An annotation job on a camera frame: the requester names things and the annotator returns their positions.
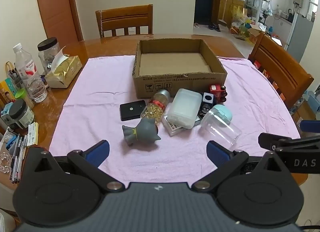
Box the clear card case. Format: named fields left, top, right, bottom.
left=162, top=117, right=202, bottom=137

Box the brown wooden door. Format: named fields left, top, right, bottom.
left=34, top=0, right=84, bottom=42

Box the red gift bag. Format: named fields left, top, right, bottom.
left=253, top=60, right=270, bottom=77

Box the grey refrigerator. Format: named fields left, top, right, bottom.
left=286, top=12, right=315, bottom=63

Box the clear water bottle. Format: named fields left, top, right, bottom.
left=13, top=43, right=48, bottom=103

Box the pen holder with pens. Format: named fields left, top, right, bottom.
left=5, top=62, right=25, bottom=90

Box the red toy train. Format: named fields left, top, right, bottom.
left=209, top=84, right=228, bottom=103

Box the colourful carton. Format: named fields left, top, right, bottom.
left=0, top=78, right=18, bottom=107

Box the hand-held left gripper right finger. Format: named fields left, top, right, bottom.
left=191, top=140, right=299, bottom=194

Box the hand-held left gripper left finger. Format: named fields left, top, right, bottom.
left=22, top=140, right=125, bottom=193

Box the pile of yellow bags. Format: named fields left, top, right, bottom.
left=230, top=5, right=253, bottom=41

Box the kitchen counter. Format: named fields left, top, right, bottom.
left=265, top=9, right=293, bottom=34

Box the bunch of ballpoint pens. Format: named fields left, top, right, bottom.
left=9, top=132, right=28, bottom=184

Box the clear glass ornament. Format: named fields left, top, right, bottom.
left=0, top=152, right=12, bottom=173

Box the cardboard box on floor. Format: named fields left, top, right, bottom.
left=246, top=27, right=267, bottom=44

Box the white translucent plastic box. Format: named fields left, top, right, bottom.
left=167, top=88, right=203, bottom=129

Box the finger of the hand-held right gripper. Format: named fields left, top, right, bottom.
left=258, top=132, right=298, bottom=152
left=301, top=120, right=320, bottom=131

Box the black-lidded clear plastic jar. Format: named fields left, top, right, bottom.
left=37, top=37, right=66, bottom=75

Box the green-capped bottle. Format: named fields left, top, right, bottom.
left=14, top=88, right=35, bottom=110

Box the wooden chair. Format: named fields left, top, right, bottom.
left=95, top=4, right=154, bottom=38
left=248, top=32, right=314, bottom=108

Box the pink towel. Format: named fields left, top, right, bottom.
left=49, top=55, right=302, bottom=185

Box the black-lidded dark jar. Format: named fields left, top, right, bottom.
left=7, top=99, right=35, bottom=130

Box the white paper slip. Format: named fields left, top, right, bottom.
left=27, top=122, right=39, bottom=146

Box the mint green case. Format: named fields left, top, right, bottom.
left=212, top=104, right=233, bottom=125

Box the cardboard box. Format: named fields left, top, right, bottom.
left=246, top=27, right=267, bottom=44
left=132, top=39, right=228, bottom=100

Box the small black box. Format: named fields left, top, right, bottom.
left=119, top=100, right=147, bottom=122

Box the gold tissue pack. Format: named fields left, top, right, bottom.
left=45, top=46, right=83, bottom=89

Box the yellow capsule bottle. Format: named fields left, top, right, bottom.
left=140, top=89, right=171, bottom=124

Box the wooden cabinet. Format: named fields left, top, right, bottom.
left=216, top=0, right=247, bottom=28

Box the grey toy figure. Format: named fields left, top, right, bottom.
left=122, top=118, right=161, bottom=145

